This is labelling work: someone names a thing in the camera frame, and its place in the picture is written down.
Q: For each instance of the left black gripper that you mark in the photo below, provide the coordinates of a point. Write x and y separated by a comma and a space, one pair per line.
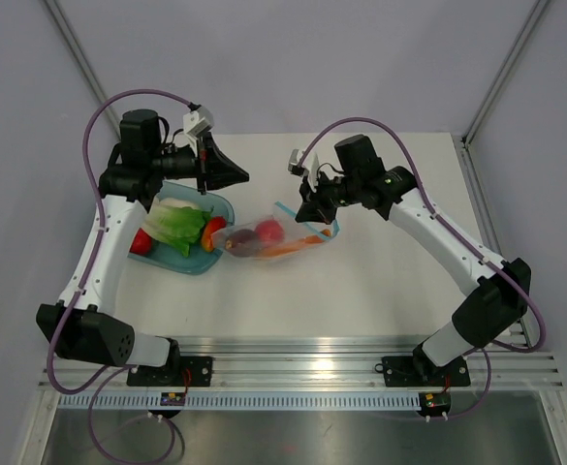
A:
221, 171

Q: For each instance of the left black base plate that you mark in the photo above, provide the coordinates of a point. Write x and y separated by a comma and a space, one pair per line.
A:
181, 372

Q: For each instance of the clear zip top bag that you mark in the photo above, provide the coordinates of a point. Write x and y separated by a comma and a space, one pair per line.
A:
293, 230

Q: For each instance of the teal plastic food container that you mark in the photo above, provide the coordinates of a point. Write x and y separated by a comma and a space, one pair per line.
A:
199, 261

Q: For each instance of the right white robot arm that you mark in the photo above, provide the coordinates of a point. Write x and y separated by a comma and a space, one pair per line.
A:
493, 288

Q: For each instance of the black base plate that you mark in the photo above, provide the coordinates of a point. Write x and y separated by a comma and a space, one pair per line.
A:
399, 372
181, 372

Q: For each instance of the white slotted cable duct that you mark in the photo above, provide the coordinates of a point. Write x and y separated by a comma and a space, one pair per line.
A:
246, 401

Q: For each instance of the red toy apple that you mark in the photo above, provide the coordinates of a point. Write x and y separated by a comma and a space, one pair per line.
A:
270, 231

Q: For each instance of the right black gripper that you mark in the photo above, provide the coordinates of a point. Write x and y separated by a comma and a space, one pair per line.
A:
314, 207

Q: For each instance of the orange toy pepper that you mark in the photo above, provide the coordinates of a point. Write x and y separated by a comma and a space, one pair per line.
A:
212, 226

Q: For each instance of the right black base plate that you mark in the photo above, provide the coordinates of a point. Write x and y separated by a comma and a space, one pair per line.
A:
399, 372

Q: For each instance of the red toy tomato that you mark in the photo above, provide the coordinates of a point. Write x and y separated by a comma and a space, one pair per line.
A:
142, 243

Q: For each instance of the white cauliflower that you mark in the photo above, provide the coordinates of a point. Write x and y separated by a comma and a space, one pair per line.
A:
177, 203

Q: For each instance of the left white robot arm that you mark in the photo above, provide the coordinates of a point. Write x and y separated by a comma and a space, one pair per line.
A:
80, 325

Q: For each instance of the aluminium rail frame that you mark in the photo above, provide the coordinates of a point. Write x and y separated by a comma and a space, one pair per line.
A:
347, 364

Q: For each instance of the green toy lettuce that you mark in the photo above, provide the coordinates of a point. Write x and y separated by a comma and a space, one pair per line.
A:
177, 227

